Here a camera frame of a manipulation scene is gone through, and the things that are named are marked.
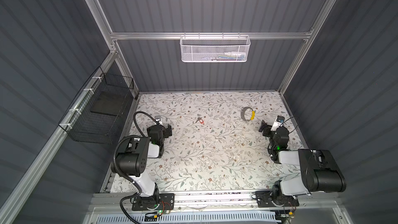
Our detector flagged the key with red tag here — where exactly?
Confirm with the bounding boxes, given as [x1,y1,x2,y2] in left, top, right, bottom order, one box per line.
[197,117,204,124]

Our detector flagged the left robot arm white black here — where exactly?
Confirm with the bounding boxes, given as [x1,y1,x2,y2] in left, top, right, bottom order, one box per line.
[111,124,175,214]

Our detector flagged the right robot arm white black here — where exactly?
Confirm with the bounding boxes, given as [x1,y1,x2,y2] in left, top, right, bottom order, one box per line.
[255,116,347,207]

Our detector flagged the marker pens in basket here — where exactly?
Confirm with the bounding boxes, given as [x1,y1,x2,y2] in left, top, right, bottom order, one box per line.
[199,51,247,62]

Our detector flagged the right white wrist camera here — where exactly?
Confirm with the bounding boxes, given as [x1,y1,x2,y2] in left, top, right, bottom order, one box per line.
[271,116,285,131]

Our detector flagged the right thin black cable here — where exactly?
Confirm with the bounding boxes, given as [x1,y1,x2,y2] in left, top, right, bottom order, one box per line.
[279,116,300,136]

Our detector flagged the white slotted cable duct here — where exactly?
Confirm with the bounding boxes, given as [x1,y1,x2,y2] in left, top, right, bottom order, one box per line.
[94,211,282,224]

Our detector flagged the white wire mesh basket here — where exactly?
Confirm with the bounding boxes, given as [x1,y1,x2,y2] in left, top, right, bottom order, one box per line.
[179,35,251,63]

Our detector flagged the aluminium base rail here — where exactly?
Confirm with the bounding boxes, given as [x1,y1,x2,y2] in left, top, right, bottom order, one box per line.
[87,189,343,213]

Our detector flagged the black wire mesh basket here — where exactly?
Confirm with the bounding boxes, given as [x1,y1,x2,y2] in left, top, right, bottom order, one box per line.
[59,68,134,145]

